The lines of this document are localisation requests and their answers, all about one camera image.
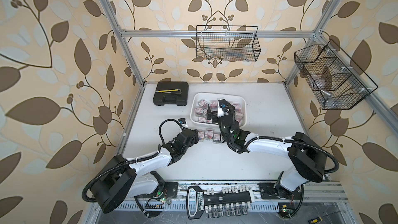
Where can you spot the yellow handled screwdriver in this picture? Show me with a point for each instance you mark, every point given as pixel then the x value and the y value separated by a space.
pixel 320 218

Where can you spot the back wire basket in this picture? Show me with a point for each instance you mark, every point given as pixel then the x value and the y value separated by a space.
pixel 227 43

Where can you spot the right wire basket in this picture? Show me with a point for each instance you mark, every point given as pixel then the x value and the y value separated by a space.
pixel 336 79

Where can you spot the wire basket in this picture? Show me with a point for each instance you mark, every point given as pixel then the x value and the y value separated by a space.
pixel 336 79
pixel 227 43

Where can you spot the paper clip box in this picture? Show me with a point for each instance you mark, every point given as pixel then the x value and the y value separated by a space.
pixel 209 134
pixel 201 135
pixel 216 138

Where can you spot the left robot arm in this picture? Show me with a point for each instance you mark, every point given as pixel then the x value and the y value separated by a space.
pixel 123 178

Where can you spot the black tool case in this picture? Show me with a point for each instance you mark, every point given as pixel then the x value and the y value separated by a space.
pixel 161 99

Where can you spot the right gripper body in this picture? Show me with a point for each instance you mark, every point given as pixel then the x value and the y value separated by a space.
pixel 216 120

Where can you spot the socket set holder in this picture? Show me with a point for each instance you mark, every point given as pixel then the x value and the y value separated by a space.
pixel 230 201

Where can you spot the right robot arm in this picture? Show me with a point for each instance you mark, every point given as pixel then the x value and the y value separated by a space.
pixel 310 162

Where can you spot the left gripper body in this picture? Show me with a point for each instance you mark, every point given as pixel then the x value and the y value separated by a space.
pixel 194 140

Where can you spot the yellow handled hex key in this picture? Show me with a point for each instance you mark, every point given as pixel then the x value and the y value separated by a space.
pixel 172 91

